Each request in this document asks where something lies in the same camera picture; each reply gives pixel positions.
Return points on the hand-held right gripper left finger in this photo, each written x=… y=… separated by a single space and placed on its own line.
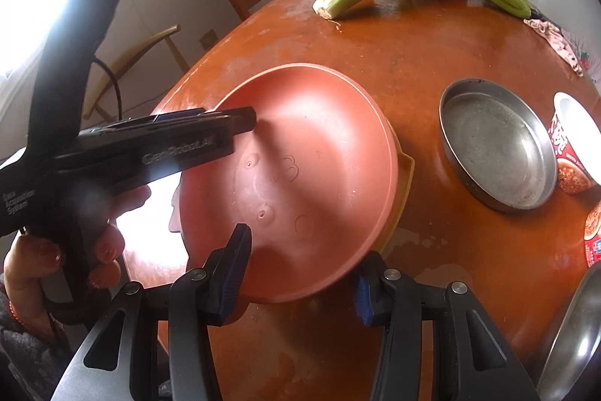
x=234 y=274

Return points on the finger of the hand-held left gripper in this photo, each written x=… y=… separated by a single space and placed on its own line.
x=181 y=115
x=234 y=121

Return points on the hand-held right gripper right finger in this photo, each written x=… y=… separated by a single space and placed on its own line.
x=365 y=302

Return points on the red-brown plastic plate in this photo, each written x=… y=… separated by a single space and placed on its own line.
x=305 y=171

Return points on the yellow plastic plate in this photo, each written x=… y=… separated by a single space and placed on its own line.
x=404 y=180

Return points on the round steel plate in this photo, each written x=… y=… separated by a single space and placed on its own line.
x=497 y=147

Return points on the large steel bowl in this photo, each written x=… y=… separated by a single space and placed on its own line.
x=577 y=335

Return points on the instant noodle bowl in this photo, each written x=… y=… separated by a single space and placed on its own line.
x=570 y=156
x=594 y=236

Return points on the person's left hand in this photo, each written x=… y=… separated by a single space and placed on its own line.
x=110 y=246

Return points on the light wooden chair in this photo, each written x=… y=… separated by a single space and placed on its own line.
x=136 y=53

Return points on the pink cloth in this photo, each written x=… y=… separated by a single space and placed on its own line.
x=558 y=41

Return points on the low wall socket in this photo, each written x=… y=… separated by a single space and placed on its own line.
x=208 y=39

